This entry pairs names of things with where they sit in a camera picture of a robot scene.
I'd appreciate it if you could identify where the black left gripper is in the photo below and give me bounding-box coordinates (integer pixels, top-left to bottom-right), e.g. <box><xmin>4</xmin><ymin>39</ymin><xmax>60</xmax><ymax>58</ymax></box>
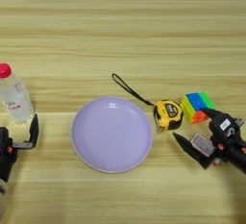
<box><xmin>0</xmin><ymin>113</ymin><xmax>40</xmax><ymax>184</ymax></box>

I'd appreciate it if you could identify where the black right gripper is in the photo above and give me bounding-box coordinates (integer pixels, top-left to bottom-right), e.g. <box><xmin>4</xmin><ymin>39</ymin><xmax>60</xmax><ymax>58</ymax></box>
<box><xmin>172</xmin><ymin>107</ymin><xmax>246</xmax><ymax>174</ymax></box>

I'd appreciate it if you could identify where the white and pink card box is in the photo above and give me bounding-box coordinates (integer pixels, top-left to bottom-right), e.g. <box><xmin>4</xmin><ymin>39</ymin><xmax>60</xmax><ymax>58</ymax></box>
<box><xmin>189</xmin><ymin>134</ymin><xmax>216</xmax><ymax>158</ymax></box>

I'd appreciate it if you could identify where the yellow black tape measure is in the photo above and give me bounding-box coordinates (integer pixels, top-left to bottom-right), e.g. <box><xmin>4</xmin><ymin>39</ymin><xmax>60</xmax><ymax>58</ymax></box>
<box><xmin>111</xmin><ymin>72</ymin><xmax>185</xmax><ymax>132</ymax></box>

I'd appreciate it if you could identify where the lilac round plate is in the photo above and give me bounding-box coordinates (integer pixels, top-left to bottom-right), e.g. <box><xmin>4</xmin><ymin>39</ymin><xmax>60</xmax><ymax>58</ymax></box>
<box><xmin>70</xmin><ymin>96</ymin><xmax>154</xmax><ymax>174</ymax></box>

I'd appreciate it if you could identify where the multicoloured puzzle cube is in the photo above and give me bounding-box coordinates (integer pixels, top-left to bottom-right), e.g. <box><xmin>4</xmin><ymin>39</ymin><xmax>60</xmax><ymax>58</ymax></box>
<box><xmin>180</xmin><ymin>91</ymin><xmax>216</xmax><ymax>125</ymax></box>

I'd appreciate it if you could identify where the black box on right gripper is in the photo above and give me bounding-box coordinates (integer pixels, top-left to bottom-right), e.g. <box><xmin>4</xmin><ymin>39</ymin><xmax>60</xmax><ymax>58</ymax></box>
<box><xmin>209</xmin><ymin>113</ymin><xmax>242</xmax><ymax>139</ymax></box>

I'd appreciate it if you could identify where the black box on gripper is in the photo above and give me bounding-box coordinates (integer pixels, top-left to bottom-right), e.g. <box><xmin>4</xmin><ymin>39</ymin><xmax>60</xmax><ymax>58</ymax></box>
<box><xmin>0</xmin><ymin>126</ymin><xmax>10</xmax><ymax>147</ymax></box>
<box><xmin>209</xmin><ymin>113</ymin><xmax>242</xmax><ymax>139</ymax></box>

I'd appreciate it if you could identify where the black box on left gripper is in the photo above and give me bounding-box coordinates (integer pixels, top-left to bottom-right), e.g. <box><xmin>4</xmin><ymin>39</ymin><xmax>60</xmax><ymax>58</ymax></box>
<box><xmin>0</xmin><ymin>126</ymin><xmax>10</xmax><ymax>147</ymax></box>

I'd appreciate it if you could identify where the clear bottle with red cap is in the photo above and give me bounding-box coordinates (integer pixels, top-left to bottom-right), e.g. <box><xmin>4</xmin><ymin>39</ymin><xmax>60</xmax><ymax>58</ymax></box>
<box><xmin>0</xmin><ymin>62</ymin><xmax>36</xmax><ymax>125</ymax></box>

